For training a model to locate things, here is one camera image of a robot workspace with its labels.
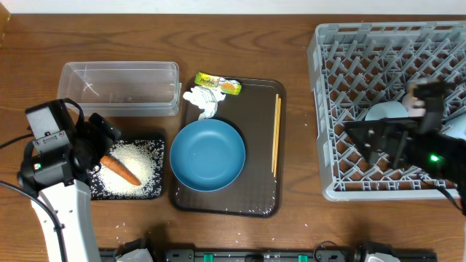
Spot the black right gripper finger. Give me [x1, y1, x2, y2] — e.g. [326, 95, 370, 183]
[355, 141, 388, 164]
[344, 120, 392, 140]

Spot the small light blue saucer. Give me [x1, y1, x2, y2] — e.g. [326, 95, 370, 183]
[365, 101, 408, 121]

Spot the pink plastic cup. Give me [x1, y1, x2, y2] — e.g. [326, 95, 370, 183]
[401, 78, 429, 117]

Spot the orange carrot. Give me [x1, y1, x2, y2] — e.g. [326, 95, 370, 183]
[100, 155, 141, 186]

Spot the light blue plastic cup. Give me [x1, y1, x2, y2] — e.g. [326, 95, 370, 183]
[442, 114, 466, 140]

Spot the wooden chopstick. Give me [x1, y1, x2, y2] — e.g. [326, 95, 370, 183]
[272, 93, 280, 176]
[274, 98, 281, 178]

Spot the large dark blue plate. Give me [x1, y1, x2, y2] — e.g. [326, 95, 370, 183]
[170, 119, 246, 192]

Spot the white tissue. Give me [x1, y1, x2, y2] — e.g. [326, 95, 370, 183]
[183, 86, 226, 120]

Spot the yellow snack wrapper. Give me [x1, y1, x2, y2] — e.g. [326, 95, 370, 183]
[194, 72, 242, 95]

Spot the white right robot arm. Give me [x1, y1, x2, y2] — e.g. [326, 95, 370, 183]
[344, 117, 465, 214]

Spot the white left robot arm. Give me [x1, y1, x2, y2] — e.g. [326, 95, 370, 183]
[18, 111, 121, 261]

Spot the grey dishwasher rack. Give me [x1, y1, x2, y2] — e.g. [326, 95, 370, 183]
[307, 21, 465, 202]

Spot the clear plastic bin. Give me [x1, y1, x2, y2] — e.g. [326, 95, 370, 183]
[57, 61, 181, 117]

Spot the dark brown serving tray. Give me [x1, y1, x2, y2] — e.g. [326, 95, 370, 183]
[170, 79, 285, 218]

